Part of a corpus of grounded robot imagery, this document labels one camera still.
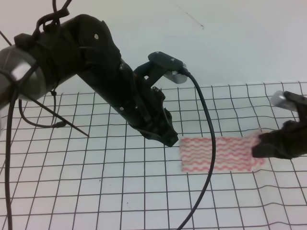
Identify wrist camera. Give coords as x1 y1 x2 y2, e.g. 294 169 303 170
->
270 91 307 122
134 51 188 87

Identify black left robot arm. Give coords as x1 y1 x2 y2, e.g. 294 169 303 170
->
0 14 182 147

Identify pink wavy-striped towel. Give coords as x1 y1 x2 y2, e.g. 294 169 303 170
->
179 130 267 173

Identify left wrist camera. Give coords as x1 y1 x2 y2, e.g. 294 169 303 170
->
134 51 188 87

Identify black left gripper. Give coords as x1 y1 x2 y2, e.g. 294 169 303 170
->
110 83 178 147

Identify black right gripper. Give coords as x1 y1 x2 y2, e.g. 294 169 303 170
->
252 120 307 160

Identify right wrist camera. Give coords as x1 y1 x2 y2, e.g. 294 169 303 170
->
270 91 307 122

